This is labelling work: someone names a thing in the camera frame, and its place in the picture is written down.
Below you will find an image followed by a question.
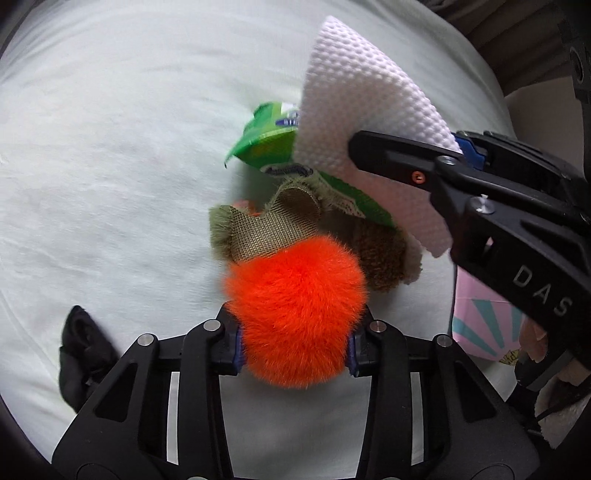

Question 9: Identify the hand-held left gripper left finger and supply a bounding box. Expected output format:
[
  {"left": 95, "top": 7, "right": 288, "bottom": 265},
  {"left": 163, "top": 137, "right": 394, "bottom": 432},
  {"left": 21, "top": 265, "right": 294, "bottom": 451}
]
[{"left": 52, "top": 304, "right": 244, "bottom": 480}]

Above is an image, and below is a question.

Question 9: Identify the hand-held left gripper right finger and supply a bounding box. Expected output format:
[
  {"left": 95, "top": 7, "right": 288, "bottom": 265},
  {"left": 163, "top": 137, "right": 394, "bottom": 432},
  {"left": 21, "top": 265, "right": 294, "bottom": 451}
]
[{"left": 346, "top": 318, "right": 542, "bottom": 480}]

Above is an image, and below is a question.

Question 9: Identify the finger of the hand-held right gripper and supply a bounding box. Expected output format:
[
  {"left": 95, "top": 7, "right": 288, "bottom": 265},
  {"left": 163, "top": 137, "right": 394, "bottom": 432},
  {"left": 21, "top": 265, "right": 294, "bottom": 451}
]
[
  {"left": 454, "top": 130, "right": 591, "bottom": 208},
  {"left": 348, "top": 130, "right": 586, "bottom": 232}
]

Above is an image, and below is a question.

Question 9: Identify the orange fluffy pom-pom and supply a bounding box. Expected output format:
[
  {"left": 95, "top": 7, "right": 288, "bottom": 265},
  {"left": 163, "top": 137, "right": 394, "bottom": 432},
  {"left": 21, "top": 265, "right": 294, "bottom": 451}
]
[{"left": 223, "top": 234, "right": 370, "bottom": 390}]

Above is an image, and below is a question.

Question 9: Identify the white mesh cloth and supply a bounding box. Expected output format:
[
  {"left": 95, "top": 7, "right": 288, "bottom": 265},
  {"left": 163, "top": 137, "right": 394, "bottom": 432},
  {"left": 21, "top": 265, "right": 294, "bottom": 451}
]
[{"left": 293, "top": 15, "right": 463, "bottom": 260}]

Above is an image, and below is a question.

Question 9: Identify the pink and teal packet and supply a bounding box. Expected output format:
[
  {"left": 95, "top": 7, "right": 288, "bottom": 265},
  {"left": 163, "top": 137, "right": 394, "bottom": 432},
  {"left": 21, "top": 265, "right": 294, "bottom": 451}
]
[{"left": 451, "top": 269, "right": 528, "bottom": 366}]

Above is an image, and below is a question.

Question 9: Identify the olive green fuzzy cloth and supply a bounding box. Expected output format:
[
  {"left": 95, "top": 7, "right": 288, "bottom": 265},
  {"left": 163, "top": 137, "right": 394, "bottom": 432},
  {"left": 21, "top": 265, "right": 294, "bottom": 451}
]
[{"left": 208, "top": 172, "right": 424, "bottom": 292}]

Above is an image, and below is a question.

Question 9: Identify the green plastic packet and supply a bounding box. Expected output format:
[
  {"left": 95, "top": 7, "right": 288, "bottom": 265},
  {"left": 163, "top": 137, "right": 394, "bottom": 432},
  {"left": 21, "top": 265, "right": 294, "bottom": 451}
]
[{"left": 224, "top": 101, "right": 398, "bottom": 230}]

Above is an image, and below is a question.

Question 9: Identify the black cloth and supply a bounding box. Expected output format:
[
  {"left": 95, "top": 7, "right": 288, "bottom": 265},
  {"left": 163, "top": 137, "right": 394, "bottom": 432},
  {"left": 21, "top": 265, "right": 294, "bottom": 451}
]
[{"left": 57, "top": 305, "right": 119, "bottom": 412}]

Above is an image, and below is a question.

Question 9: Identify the white bed sheet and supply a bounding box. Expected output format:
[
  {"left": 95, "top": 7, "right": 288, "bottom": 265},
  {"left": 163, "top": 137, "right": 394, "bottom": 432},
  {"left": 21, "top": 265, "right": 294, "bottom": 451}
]
[{"left": 0, "top": 0, "right": 520, "bottom": 480}]

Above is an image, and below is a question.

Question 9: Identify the black bracket with hole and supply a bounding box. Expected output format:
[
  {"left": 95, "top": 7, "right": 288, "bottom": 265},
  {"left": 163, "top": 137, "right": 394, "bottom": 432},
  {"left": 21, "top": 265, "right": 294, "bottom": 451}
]
[{"left": 556, "top": 0, "right": 591, "bottom": 121}]

